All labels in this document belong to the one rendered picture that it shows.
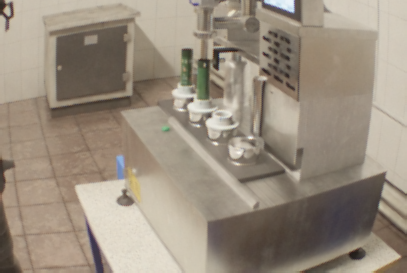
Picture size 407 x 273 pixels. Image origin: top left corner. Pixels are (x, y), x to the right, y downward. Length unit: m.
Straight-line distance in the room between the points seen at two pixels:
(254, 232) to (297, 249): 0.15
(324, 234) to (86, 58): 3.24
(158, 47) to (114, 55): 0.93
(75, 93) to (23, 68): 0.84
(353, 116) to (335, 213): 0.22
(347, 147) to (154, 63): 4.03
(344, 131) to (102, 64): 3.23
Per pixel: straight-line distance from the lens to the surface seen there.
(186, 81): 1.43
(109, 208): 1.55
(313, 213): 1.12
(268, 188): 1.10
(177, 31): 5.10
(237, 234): 1.04
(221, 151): 1.22
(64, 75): 4.18
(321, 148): 1.14
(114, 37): 4.19
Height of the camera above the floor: 1.55
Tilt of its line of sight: 22 degrees down
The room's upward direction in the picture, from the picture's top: 2 degrees clockwise
